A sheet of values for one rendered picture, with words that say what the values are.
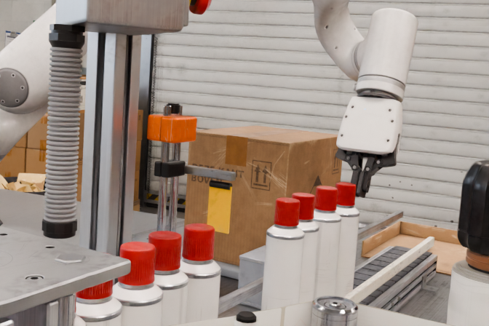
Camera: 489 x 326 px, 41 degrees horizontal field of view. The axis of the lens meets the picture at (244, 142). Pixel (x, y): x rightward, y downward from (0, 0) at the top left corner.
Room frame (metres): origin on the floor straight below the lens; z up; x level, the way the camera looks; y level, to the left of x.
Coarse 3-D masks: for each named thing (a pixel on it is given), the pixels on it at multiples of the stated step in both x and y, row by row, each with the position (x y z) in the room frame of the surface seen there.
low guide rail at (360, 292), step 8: (424, 240) 1.39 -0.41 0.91; (432, 240) 1.42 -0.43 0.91; (416, 248) 1.32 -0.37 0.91; (424, 248) 1.36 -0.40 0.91; (408, 256) 1.26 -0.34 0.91; (416, 256) 1.31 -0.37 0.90; (392, 264) 1.19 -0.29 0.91; (400, 264) 1.21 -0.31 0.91; (408, 264) 1.26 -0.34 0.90; (384, 272) 1.13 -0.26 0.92; (392, 272) 1.17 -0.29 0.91; (368, 280) 1.08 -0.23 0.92; (376, 280) 1.09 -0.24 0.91; (384, 280) 1.13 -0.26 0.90; (360, 288) 1.03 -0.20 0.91; (368, 288) 1.06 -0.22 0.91; (376, 288) 1.09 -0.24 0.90; (344, 296) 0.99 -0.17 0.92; (352, 296) 0.99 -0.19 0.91; (360, 296) 1.02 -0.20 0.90
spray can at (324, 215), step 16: (320, 192) 0.98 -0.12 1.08; (336, 192) 0.98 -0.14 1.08; (320, 208) 0.97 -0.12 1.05; (336, 208) 0.98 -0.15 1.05; (320, 224) 0.96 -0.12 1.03; (336, 224) 0.97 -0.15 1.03; (320, 240) 0.96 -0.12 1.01; (336, 240) 0.97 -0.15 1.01; (320, 256) 0.96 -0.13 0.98; (336, 256) 0.97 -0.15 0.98; (320, 272) 0.96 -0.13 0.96; (336, 272) 0.98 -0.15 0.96; (320, 288) 0.96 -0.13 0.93
